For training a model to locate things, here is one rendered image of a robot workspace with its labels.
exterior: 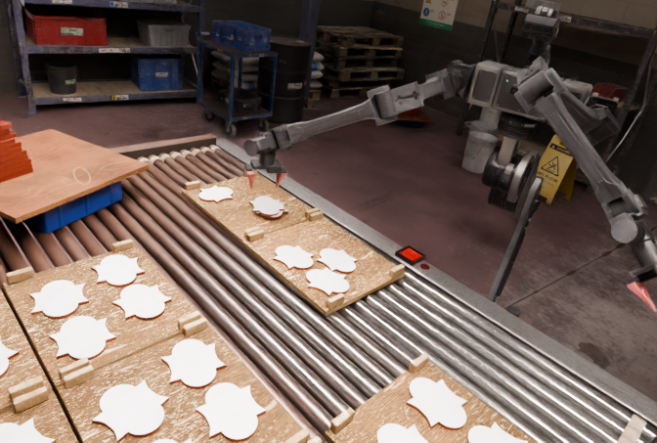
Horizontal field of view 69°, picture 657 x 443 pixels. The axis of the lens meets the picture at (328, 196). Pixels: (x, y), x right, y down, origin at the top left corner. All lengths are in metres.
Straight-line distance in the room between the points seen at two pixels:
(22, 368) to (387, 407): 0.79
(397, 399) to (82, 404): 0.66
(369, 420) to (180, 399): 0.40
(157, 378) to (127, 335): 0.16
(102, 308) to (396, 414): 0.76
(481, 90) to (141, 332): 1.41
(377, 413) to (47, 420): 0.66
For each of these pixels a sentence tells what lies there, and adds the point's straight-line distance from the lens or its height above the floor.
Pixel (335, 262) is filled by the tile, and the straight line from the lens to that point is 1.54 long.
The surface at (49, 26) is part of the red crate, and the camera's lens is 5.57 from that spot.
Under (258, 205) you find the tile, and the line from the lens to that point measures 1.76.
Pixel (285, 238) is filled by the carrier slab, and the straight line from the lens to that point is 1.64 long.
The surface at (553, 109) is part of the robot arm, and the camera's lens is 1.39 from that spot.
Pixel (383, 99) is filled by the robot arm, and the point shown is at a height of 1.45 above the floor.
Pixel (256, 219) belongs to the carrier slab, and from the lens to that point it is 1.73.
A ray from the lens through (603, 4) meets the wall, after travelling 6.16.
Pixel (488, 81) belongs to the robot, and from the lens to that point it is 1.92.
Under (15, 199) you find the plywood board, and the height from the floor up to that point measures 1.04.
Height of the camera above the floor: 1.80
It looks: 26 degrees down
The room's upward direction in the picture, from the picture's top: 9 degrees clockwise
